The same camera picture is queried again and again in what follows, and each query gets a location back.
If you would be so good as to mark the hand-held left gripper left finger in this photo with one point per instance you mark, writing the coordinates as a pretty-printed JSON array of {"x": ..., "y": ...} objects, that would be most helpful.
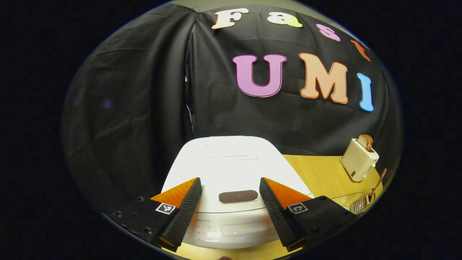
[{"x": 182, "y": 216}]

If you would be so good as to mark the toast bread slice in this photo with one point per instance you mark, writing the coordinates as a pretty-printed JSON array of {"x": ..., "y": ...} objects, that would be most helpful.
[
  {"x": 370, "y": 142},
  {"x": 364, "y": 140}
]

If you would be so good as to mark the white toaster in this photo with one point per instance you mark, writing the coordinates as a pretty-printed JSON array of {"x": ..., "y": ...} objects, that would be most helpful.
[{"x": 357, "y": 162}]

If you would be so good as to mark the white rice cooker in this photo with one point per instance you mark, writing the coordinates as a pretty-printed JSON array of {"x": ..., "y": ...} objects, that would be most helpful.
[{"x": 231, "y": 166}]

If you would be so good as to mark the black backdrop cloth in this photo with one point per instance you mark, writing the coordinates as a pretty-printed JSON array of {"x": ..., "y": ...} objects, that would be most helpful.
[{"x": 126, "y": 108}]

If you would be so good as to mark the clear plastic container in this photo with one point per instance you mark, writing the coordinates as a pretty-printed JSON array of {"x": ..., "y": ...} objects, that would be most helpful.
[{"x": 343, "y": 200}]

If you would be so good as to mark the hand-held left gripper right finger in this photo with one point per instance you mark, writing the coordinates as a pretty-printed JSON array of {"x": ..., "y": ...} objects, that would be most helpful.
[{"x": 278, "y": 216}]

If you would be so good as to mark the brown wooden spoon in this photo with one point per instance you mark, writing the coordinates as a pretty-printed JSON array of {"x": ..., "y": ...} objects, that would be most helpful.
[{"x": 377, "y": 186}]

